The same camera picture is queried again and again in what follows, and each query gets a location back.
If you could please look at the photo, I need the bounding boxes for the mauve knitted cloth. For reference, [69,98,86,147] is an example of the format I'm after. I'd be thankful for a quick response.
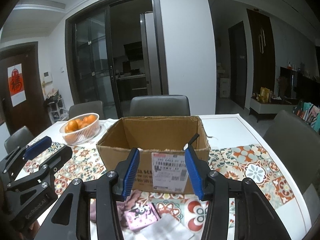
[90,190,142,228]

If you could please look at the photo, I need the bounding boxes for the left hand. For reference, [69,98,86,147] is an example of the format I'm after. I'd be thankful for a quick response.
[22,220,40,239]

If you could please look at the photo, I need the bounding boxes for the grey chair near left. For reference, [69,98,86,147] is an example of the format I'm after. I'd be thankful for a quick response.
[4,126,35,154]

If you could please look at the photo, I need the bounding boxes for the grey chair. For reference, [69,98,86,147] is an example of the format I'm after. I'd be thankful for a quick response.
[4,126,35,154]
[263,110,319,193]
[69,100,105,119]
[129,95,190,116]

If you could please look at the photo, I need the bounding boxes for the cardboard box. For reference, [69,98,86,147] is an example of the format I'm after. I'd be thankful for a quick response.
[97,116,210,194]

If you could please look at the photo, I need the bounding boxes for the dark wooden door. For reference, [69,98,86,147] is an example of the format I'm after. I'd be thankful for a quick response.
[1,42,51,136]

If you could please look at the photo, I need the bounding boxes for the white shelf rack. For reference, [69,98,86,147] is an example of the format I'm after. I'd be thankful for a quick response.
[44,89,69,124]

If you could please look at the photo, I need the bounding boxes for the pink cartoon packet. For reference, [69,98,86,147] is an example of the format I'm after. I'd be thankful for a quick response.
[124,203,160,231]

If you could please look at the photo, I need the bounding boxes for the oranges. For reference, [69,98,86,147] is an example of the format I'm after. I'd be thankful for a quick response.
[64,114,97,133]

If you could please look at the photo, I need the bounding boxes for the white fruit basket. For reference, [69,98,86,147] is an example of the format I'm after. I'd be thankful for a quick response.
[60,113,100,145]

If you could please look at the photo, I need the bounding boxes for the white folded cloth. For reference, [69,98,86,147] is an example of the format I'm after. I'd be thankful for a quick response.
[140,213,196,240]

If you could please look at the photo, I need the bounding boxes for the grey chair far middle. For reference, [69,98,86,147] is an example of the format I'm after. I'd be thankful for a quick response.
[129,95,190,116]

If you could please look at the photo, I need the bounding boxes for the grey chair far left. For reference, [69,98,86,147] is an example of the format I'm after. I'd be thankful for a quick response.
[69,100,105,119]

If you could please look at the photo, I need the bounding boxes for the red fu poster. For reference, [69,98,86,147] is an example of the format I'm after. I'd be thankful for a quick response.
[7,63,26,107]

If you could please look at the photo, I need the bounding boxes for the low tv cabinet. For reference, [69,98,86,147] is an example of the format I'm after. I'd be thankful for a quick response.
[249,87,298,122]

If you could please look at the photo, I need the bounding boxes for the grey chair right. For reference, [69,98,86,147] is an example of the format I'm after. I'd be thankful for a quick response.
[263,110,319,193]

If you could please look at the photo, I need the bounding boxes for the sliding glass door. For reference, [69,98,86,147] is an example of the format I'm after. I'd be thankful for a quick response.
[65,0,169,119]

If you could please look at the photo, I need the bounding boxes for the colourful clothes pile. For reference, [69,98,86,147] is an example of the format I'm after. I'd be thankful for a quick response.
[293,101,320,133]

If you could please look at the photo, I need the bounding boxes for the wall intercom panel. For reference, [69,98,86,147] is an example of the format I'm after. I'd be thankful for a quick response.
[43,72,53,83]

